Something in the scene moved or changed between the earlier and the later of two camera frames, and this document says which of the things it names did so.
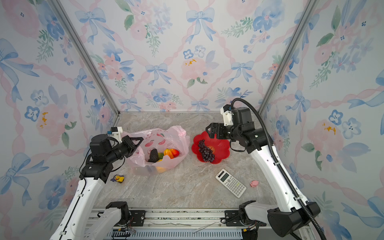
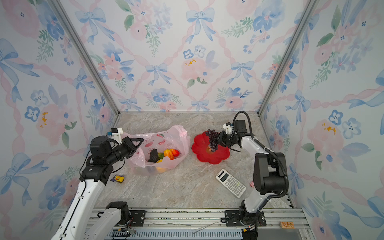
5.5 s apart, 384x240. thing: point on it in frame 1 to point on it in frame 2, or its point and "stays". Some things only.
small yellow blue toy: (119, 178) stays
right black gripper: (220, 127) to (222, 139)
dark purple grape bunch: (207, 153) to (213, 136)
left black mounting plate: (138, 216) stays
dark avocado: (153, 155) stays
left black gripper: (129, 141) stays
